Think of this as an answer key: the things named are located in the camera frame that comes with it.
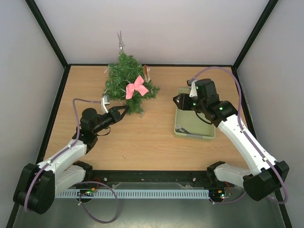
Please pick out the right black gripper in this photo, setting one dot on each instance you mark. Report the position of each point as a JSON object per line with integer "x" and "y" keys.
{"x": 183, "y": 101}

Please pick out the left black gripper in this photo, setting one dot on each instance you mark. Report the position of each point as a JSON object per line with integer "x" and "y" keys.
{"x": 115, "y": 114}

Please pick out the clear plastic battery box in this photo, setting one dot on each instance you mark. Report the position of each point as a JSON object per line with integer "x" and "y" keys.
{"x": 142, "y": 115}

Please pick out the pink fabric bow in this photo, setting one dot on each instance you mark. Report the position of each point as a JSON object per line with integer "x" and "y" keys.
{"x": 136, "y": 86}

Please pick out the green perforated plastic basket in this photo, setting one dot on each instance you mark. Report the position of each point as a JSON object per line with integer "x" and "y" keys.
{"x": 198, "y": 130}

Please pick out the small green christmas tree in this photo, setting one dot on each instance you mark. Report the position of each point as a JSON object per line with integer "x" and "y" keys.
{"x": 136, "y": 102}

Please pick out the brown round doll ornament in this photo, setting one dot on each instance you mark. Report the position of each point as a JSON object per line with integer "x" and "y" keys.
{"x": 146, "y": 70}

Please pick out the silver star ornament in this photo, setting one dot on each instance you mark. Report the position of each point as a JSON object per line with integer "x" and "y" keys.
{"x": 121, "y": 43}

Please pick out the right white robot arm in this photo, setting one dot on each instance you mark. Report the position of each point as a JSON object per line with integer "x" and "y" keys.
{"x": 265, "y": 174}

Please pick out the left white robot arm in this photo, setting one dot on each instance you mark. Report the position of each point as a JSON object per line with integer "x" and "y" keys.
{"x": 39, "y": 184}

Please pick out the silver word ornament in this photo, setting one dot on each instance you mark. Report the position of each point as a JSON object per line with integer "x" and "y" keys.
{"x": 179, "y": 129}

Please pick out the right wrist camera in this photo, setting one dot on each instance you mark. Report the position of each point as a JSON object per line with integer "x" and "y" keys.
{"x": 193, "y": 89}

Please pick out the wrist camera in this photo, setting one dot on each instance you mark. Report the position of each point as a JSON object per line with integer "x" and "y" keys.
{"x": 193, "y": 89}
{"x": 104, "y": 102}

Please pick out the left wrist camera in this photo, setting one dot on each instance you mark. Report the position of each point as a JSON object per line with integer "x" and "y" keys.
{"x": 104, "y": 102}

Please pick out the black aluminium front rail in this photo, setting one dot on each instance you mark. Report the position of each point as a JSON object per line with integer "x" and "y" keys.
{"x": 153, "y": 176}

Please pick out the white slotted cable duct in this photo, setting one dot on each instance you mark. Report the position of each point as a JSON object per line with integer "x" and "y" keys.
{"x": 135, "y": 194}

